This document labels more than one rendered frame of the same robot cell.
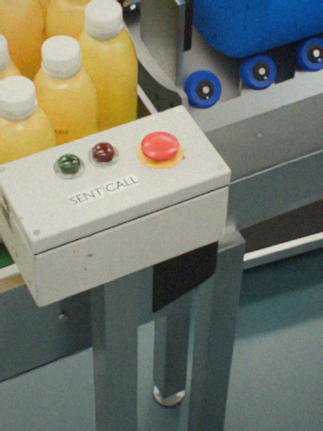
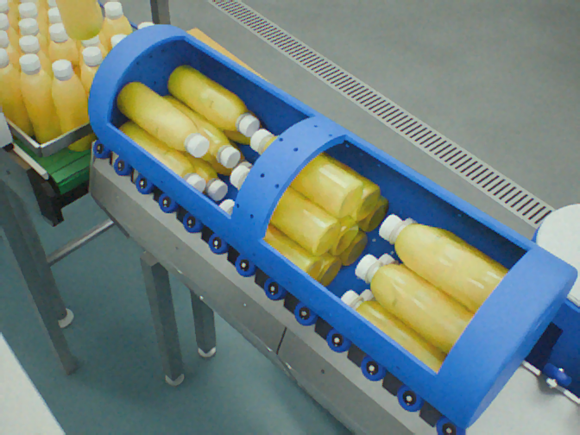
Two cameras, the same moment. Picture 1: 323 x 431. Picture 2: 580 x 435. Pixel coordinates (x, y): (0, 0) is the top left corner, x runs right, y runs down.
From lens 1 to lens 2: 1.51 m
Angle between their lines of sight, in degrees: 44
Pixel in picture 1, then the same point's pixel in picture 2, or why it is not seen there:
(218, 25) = not seen: hidden behind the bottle
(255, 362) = (243, 387)
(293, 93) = (133, 193)
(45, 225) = not seen: outside the picture
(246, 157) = (111, 202)
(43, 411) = (179, 299)
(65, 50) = (27, 59)
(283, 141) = (126, 213)
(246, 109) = (114, 178)
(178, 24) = not seen: hidden behind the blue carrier
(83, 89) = (26, 82)
